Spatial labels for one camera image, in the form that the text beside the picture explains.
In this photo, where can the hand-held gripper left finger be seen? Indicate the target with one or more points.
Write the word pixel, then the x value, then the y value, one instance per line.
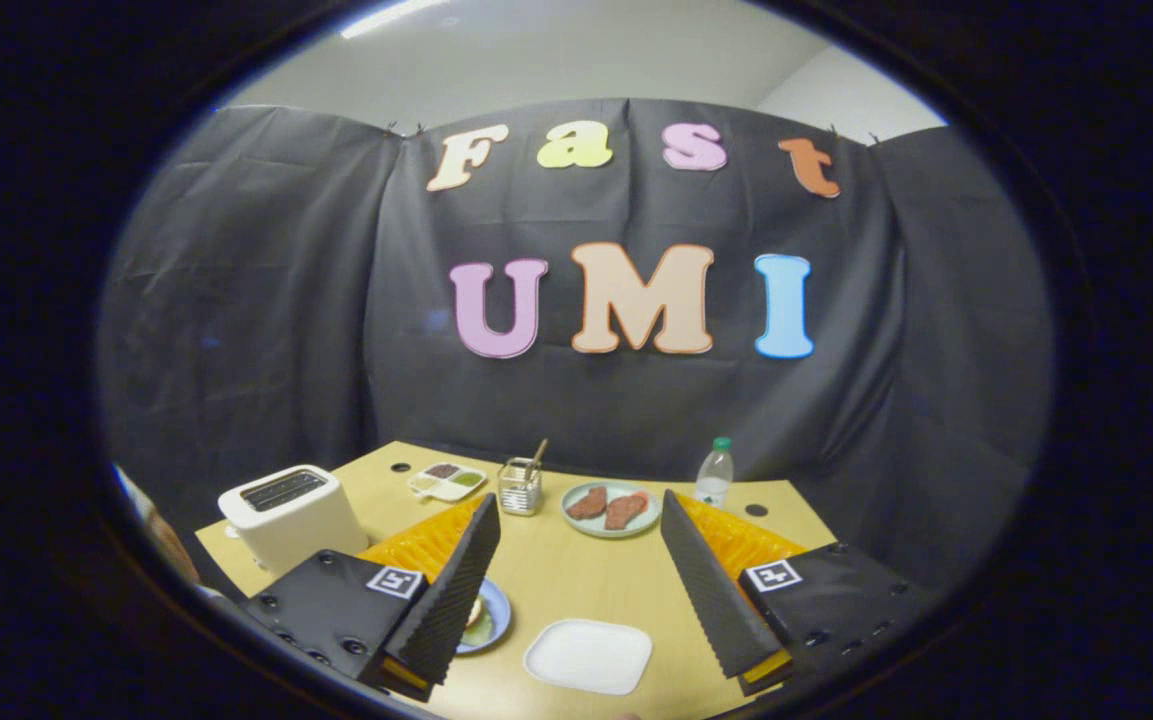
pixel 451 600

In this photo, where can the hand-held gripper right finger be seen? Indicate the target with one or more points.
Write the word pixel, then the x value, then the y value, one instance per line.
pixel 711 590

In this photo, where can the plain bread slice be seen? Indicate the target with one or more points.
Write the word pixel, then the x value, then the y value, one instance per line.
pixel 474 610

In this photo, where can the green lettuce leaf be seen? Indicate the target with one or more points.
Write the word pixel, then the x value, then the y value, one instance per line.
pixel 482 633

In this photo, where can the blue round plate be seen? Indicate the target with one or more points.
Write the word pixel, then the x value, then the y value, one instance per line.
pixel 500 605

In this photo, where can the white divided condiment tray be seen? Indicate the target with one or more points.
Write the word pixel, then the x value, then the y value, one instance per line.
pixel 451 491

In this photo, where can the clear plastic water bottle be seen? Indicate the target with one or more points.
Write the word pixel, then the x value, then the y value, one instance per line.
pixel 713 480

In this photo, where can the brown meat patty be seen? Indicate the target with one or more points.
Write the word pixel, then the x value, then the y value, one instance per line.
pixel 626 511
pixel 587 503

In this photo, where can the pale green oval plate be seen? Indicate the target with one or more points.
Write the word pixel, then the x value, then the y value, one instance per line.
pixel 606 533

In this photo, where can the white square plate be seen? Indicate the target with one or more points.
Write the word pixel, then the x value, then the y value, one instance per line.
pixel 586 655

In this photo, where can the white toaster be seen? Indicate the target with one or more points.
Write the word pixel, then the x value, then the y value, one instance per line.
pixel 306 530

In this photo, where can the wooden utensil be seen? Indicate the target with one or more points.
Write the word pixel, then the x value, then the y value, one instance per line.
pixel 539 455

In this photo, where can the black backdrop cloth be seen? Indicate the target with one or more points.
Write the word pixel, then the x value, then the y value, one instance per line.
pixel 286 300

